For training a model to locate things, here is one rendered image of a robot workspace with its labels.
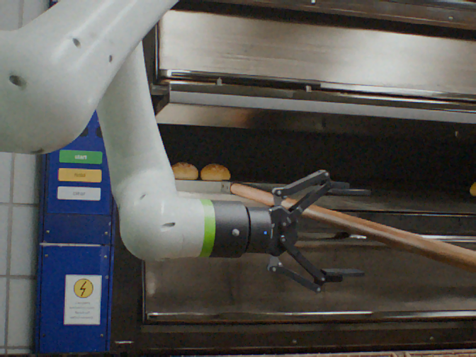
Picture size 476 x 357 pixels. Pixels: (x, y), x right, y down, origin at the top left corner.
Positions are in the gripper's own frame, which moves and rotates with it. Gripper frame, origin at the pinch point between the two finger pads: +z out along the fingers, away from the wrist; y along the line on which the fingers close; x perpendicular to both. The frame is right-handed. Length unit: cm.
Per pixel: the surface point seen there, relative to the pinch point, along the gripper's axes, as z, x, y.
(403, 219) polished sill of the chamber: 37, -55, 3
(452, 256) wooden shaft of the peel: 4.7, 23.4, 0.5
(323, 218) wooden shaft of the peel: 4.6, -27.1, 0.5
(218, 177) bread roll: 16, -147, 0
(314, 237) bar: -0.8, -17.5, 3.2
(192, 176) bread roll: 8, -148, 0
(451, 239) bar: 28.4, -17.8, 3.0
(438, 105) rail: 36, -41, -24
